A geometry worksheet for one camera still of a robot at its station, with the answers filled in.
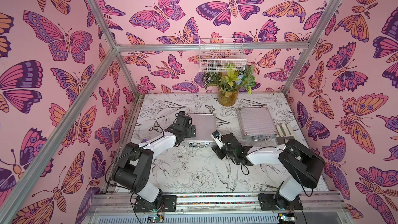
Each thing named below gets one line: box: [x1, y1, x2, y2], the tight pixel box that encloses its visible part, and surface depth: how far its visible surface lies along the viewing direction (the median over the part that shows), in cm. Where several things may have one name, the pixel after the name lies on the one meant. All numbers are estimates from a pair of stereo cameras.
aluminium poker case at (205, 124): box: [182, 113, 217, 148], surface depth 96 cm
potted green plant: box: [202, 65, 258, 107], surface depth 100 cm
